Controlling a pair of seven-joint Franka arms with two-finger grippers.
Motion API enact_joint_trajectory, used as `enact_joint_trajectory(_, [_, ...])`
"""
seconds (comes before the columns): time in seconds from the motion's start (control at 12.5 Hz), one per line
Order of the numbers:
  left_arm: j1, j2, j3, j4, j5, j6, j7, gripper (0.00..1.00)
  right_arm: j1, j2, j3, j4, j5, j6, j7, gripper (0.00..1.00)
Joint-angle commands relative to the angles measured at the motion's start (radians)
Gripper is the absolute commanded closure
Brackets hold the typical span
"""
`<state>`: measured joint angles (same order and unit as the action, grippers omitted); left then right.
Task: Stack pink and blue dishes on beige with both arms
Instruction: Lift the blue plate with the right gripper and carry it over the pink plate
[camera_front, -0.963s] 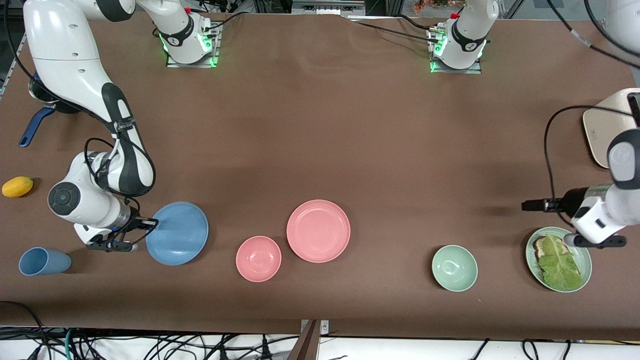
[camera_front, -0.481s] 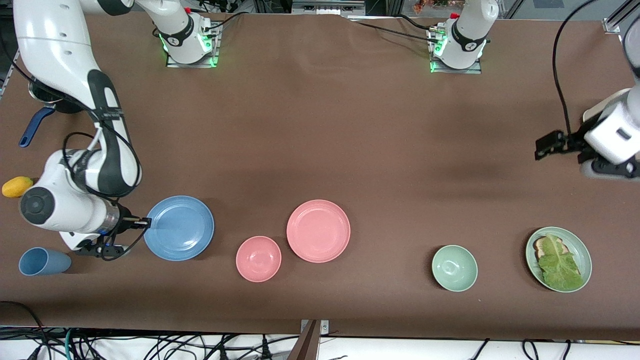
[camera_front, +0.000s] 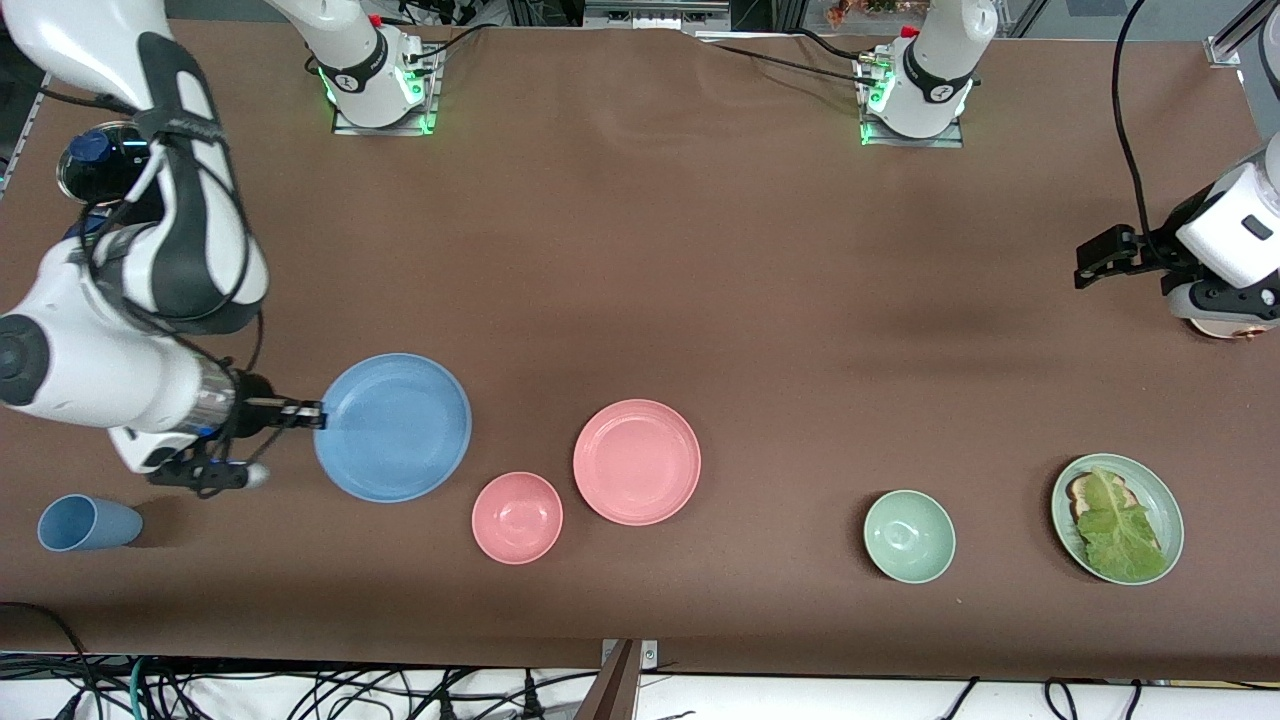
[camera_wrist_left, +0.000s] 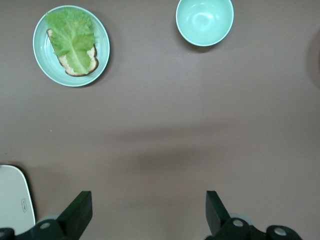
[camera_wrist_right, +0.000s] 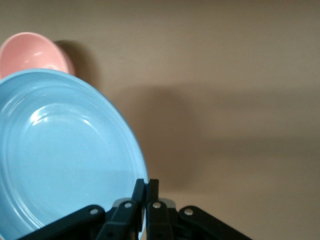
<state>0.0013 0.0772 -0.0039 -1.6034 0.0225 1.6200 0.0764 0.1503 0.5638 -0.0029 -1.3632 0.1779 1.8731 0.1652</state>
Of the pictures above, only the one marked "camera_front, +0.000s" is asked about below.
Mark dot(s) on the grey metal rail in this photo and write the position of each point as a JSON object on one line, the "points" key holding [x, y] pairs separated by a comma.
{"points": [[655, 15]]}

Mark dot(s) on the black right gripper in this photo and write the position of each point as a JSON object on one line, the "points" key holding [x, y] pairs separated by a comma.
{"points": [[253, 397]]}

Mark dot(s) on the orange flower decoration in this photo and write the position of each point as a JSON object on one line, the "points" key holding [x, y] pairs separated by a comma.
{"points": [[870, 10]]}

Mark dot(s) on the green plate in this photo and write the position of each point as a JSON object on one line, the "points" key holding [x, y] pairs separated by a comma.
{"points": [[1170, 520]]}

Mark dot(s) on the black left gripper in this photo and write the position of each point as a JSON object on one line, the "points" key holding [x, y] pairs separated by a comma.
{"points": [[1150, 251]]}

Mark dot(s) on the pink plate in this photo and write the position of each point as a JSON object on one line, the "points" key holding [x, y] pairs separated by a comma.
{"points": [[637, 462]]}

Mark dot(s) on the green lettuce leaf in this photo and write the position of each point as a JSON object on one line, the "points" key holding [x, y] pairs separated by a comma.
{"points": [[1120, 530]]}

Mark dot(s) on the blue plate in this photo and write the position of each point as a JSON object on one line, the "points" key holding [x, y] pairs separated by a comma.
{"points": [[395, 428]]}

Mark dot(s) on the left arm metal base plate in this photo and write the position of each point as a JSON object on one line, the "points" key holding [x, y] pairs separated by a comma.
{"points": [[910, 142]]}

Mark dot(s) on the blue cup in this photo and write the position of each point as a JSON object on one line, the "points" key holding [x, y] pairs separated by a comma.
{"points": [[90, 523]]}

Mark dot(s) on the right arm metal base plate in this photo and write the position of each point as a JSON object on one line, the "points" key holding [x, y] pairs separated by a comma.
{"points": [[385, 129]]}

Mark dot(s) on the aluminium frame profile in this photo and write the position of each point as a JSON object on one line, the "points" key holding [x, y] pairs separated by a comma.
{"points": [[1235, 40]]}

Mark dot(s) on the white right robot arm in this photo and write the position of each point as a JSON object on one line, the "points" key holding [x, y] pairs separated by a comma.
{"points": [[80, 375]]}

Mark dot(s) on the beige wooden board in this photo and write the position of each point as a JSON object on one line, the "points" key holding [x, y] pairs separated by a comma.
{"points": [[1225, 330]]}

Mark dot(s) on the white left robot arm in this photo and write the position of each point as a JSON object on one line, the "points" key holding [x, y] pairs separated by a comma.
{"points": [[1235, 235]]}

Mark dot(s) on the metal table bracket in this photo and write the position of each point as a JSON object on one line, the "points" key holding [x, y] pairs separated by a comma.
{"points": [[650, 652]]}

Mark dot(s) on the bread slice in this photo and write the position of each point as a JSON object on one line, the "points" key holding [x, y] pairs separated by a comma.
{"points": [[1078, 492]]}

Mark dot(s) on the small pink bowl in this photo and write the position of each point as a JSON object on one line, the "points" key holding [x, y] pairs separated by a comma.
{"points": [[517, 518]]}

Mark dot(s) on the small green bowl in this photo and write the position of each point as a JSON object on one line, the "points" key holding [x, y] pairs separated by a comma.
{"points": [[909, 536]]}

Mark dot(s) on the dark table post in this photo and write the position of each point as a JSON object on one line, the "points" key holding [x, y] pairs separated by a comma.
{"points": [[612, 690]]}

